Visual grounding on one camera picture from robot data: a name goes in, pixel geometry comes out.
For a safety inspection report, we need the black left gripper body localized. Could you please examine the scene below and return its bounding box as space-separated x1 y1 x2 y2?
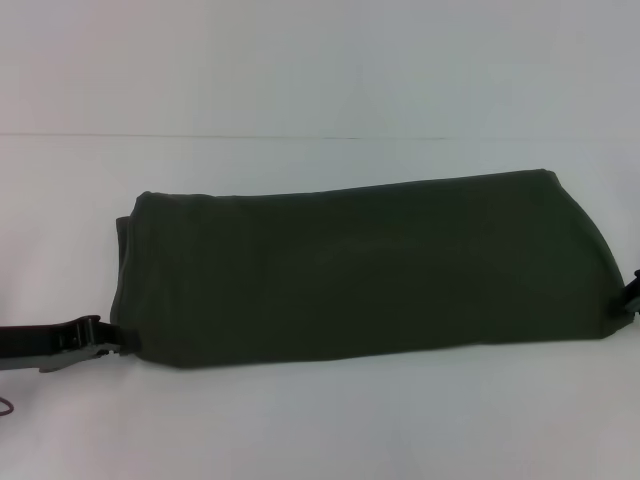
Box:
0 314 103 375

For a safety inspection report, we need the dark green t-shirt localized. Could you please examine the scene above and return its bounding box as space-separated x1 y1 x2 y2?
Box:
109 168 627 372

